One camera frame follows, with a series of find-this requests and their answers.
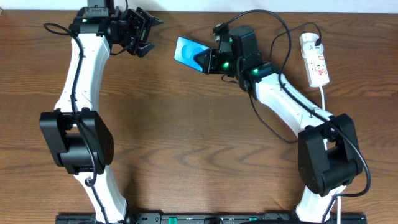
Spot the blue Samsung smartphone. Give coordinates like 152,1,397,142
174,36,209,72

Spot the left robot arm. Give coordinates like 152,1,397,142
39,1,162,223

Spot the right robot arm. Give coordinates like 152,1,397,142
190,24,369,223

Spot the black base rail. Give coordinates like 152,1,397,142
55,212,368,224

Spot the white power strip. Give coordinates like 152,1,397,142
301,42,330,88

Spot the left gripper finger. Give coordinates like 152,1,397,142
136,7,164,26
136,42,155,58

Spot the black charging cable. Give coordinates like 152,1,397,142
247,22,323,144

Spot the white charger plug adapter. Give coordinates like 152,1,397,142
300,32,323,52

